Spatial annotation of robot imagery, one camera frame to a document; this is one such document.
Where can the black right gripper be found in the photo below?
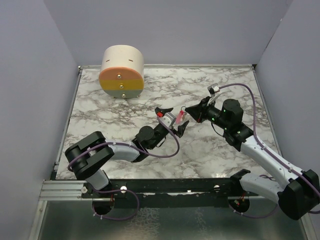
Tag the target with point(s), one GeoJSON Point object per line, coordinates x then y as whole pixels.
{"type": "Point", "coordinates": [198, 111]}

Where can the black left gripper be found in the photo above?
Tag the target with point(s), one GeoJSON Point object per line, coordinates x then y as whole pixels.
{"type": "Point", "coordinates": [180, 130]}

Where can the pink strap keyring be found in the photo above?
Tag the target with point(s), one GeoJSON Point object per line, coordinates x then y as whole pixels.
{"type": "Point", "coordinates": [181, 115]}

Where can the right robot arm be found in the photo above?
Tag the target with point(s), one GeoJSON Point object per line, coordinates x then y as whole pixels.
{"type": "Point", "coordinates": [295, 191]}

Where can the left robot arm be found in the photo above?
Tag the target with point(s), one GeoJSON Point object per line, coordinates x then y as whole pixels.
{"type": "Point", "coordinates": [87, 156]}

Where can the round three-drawer storage box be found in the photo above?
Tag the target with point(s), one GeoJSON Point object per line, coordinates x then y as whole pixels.
{"type": "Point", "coordinates": [122, 72]}

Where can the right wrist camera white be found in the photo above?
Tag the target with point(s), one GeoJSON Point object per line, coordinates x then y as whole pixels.
{"type": "Point", "coordinates": [214, 91]}

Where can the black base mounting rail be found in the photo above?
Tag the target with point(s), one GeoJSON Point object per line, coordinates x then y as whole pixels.
{"type": "Point", "coordinates": [167, 193]}

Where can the aluminium table frame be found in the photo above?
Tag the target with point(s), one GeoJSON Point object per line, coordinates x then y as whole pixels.
{"type": "Point", "coordinates": [62, 213]}

